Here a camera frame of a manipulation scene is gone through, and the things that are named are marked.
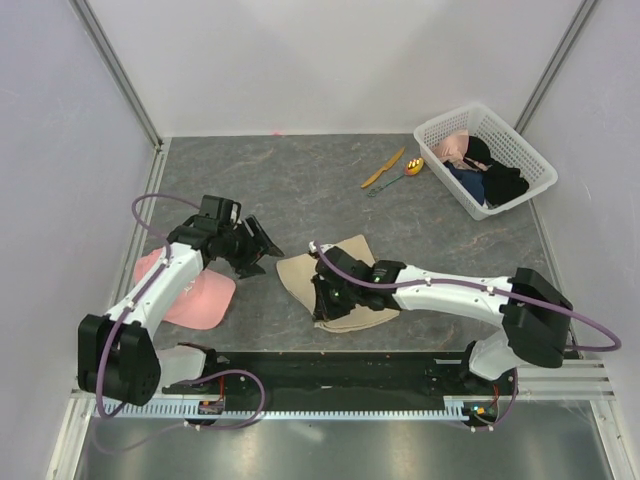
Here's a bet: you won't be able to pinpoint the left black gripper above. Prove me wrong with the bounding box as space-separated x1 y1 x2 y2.
218 215 283 280

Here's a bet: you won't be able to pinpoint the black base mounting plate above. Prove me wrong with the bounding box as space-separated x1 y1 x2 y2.
165 351 515 400

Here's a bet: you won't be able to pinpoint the aluminium frame post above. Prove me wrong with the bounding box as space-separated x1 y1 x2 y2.
69 0 166 151
514 0 600 134

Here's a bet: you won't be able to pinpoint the yellow plastic knife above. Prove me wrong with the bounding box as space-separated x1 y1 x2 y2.
360 147 406 189

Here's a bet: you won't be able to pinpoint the navy cloth in basket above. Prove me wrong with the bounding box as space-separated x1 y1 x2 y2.
444 162 485 206

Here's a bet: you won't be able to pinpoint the aluminium front rail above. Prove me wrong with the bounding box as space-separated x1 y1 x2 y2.
69 355 617 401

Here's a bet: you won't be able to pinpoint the white slotted cable duct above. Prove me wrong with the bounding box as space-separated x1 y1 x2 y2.
116 396 497 421

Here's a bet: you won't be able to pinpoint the black clothes in basket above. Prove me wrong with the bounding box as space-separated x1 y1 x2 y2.
463 136 530 207

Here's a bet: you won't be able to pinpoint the pink cloth in basket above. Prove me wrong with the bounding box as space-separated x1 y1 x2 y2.
432 130 469 164

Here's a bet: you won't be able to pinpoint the colourful spoon green handle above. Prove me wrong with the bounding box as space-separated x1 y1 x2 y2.
367 157 425 197

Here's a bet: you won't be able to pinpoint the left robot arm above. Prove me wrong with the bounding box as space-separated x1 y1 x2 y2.
76 195 283 406

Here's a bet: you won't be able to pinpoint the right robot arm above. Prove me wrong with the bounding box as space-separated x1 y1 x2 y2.
309 242 573 394

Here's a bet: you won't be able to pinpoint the beige cloth napkin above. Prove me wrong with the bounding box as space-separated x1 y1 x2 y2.
276 254 399 334

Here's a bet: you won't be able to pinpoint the white plastic basket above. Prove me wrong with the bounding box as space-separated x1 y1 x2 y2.
414 103 558 221

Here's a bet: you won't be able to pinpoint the pink baseball cap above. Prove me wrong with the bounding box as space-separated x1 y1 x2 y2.
129 243 236 335

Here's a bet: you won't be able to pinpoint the left aluminium frame post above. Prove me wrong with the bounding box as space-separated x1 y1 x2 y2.
69 0 166 151

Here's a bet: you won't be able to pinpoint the right aluminium frame post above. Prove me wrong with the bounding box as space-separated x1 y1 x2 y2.
514 0 600 134

